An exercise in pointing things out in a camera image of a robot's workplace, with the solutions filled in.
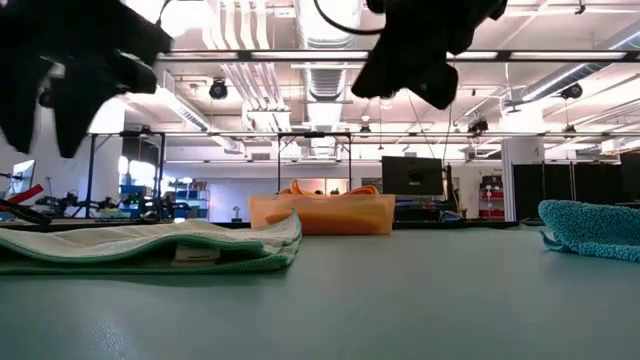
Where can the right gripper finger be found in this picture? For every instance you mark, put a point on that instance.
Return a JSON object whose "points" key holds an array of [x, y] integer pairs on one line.
{"points": [[375, 80], [437, 87]]}

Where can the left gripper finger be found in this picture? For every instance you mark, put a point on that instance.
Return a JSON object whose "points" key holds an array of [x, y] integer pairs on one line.
{"points": [[77, 115], [20, 105]]}

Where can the orange microfiber towel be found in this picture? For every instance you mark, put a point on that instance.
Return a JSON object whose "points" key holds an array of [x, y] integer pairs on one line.
{"points": [[330, 191]]}

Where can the light green microfiber towel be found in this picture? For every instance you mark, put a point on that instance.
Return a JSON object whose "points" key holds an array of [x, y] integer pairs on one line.
{"points": [[150, 245]]}

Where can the teal microfiber towel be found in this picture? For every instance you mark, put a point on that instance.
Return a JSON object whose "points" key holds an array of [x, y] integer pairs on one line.
{"points": [[590, 230]]}

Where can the black metal rack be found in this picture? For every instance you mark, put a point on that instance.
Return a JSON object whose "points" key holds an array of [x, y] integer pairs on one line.
{"points": [[91, 165]]}

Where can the small bright-screen monitor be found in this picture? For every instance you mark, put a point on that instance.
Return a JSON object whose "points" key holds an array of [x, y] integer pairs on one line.
{"points": [[24, 175]]}

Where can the black horizontal overhead bar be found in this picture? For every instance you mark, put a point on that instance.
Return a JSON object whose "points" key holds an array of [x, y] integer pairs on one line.
{"points": [[504, 55]]}

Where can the red object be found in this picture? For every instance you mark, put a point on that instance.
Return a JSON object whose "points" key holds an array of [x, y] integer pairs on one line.
{"points": [[25, 195]]}

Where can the black computer monitor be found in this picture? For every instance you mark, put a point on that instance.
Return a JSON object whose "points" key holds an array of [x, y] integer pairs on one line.
{"points": [[412, 175]]}

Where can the shelf with red bins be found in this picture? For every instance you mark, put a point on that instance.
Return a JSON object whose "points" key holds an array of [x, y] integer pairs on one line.
{"points": [[491, 197]]}

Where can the shelf with blue bins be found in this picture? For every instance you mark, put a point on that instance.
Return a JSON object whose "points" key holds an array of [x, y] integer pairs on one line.
{"points": [[192, 200]]}

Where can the tan rectangular tray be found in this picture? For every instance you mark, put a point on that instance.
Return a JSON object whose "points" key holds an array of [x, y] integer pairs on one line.
{"points": [[325, 215]]}

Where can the black room partition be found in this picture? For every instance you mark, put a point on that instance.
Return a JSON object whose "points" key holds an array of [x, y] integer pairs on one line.
{"points": [[550, 185]]}

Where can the green table mat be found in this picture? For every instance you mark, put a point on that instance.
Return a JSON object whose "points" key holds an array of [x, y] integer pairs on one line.
{"points": [[350, 300]]}

